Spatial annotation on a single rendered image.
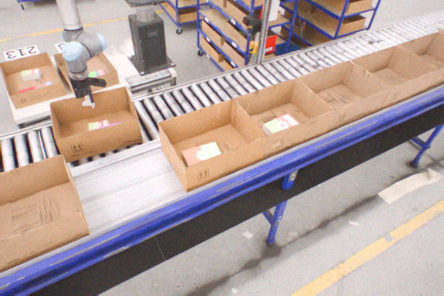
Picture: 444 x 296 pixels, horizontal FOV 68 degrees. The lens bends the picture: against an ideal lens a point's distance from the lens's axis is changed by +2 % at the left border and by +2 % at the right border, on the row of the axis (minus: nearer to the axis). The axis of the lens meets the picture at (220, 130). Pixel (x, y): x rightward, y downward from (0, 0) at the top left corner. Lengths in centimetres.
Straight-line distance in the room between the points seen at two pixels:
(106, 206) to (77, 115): 72
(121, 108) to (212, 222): 86
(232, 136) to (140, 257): 69
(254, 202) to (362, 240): 103
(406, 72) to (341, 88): 45
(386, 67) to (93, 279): 205
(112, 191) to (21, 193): 34
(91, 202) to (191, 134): 54
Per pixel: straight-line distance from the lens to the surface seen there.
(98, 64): 245
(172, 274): 221
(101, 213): 142
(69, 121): 201
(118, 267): 159
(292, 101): 187
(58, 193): 153
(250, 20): 224
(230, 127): 167
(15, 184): 151
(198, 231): 162
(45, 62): 253
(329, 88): 206
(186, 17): 430
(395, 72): 240
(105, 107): 198
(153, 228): 144
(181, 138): 159
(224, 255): 225
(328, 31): 350
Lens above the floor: 204
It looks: 44 degrees down
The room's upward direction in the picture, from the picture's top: 3 degrees clockwise
